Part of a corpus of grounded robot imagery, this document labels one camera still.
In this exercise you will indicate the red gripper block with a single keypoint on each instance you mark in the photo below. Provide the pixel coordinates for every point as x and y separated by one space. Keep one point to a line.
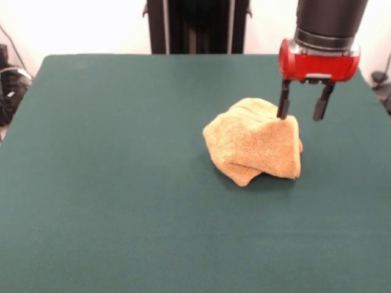
317 67

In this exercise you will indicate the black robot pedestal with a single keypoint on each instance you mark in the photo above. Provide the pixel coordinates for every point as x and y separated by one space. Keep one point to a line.
198 27

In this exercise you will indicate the tan terry cloth towel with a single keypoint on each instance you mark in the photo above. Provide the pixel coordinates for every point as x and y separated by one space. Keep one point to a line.
253 143

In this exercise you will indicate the dark green table cloth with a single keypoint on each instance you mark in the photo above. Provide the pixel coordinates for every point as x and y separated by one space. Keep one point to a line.
122 183

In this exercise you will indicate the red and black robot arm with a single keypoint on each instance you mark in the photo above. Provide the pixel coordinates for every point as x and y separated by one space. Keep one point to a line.
331 15

